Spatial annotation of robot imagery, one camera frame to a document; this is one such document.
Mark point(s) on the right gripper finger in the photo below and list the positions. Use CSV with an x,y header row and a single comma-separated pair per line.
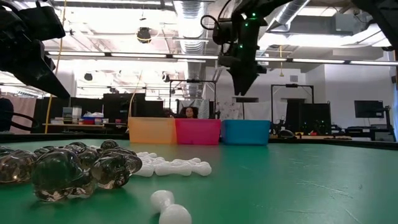
x,y
244,82

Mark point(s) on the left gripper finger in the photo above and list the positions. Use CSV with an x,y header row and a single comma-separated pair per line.
x,y
46,84

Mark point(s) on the blue plastic bin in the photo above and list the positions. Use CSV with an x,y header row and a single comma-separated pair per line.
x,y
245,133

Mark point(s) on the pink plastic bin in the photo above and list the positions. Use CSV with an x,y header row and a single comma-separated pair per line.
x,y
197,132

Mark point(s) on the orange plastic bin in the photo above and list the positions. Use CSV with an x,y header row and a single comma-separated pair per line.
x,y
152,130

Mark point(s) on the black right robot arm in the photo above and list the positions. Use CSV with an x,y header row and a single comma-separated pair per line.
x,y
311,6

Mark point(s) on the black screen on stand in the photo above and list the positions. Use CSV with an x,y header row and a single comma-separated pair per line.
x,y
247,99

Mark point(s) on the pink curtain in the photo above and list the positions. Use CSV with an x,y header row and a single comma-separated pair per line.
x,y
25,107

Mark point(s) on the clear plastic storage box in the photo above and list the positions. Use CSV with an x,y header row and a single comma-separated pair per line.
x,y
72,112

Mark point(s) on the wooden shelf board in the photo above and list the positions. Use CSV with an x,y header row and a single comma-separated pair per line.
x,y
53,124

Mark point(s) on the blue and red box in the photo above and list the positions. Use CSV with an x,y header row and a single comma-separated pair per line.
x,y
90,120

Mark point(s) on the round black ceiling device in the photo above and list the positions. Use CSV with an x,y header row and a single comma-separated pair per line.
x,y
144,35

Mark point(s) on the black computer monitor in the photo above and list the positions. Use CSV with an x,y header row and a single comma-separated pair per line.
x,y
368,109

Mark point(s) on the black office desk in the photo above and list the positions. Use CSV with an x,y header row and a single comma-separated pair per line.
x,y
363,130

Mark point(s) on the green table mat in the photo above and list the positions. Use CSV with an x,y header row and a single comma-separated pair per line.
x,y
311,193

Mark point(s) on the black monitor stand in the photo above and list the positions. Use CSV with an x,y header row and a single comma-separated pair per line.
x,y
388,118

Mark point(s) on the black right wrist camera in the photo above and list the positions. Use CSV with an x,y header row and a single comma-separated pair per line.
x,y
225,31

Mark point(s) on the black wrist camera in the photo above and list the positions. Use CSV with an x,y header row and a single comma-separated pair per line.
x,y
40,21
225,31

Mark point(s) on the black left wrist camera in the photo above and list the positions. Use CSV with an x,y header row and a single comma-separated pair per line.
x,y
40,21

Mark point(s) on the grey cloth on frame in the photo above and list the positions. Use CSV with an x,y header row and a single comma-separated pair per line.
x,y
202,104

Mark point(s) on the black metal rig frame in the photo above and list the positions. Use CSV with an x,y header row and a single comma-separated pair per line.
x,y
292,85
192,81

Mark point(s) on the black table frame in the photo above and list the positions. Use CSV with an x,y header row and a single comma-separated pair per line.
x,y
40,137

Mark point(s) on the silver ceiling air duct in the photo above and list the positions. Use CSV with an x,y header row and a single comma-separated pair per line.
x,y
190,28
289,14

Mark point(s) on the long ceiling light rail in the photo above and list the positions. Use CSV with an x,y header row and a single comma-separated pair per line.
x,y
186,57

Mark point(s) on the black partition wall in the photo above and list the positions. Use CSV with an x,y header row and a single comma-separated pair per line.
x,y
124,104

